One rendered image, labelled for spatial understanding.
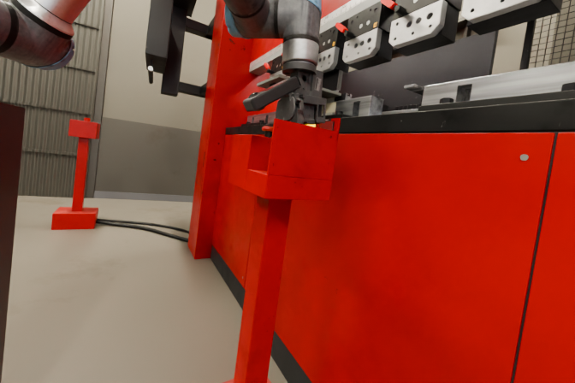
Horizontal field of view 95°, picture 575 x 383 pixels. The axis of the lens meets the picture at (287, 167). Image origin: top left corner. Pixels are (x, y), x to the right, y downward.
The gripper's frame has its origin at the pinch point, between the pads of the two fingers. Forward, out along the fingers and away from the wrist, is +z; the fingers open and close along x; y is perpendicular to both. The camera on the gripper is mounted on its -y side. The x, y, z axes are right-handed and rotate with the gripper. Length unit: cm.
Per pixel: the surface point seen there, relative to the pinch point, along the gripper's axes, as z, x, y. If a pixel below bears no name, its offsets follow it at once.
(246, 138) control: -4.5, 6.8, -6.1
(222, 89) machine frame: -36, 121, 24
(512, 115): -10.3, -30.4, 22.9
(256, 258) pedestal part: 22.6, 4.6, -3.3
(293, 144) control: -3.8, -4.9, -1.3
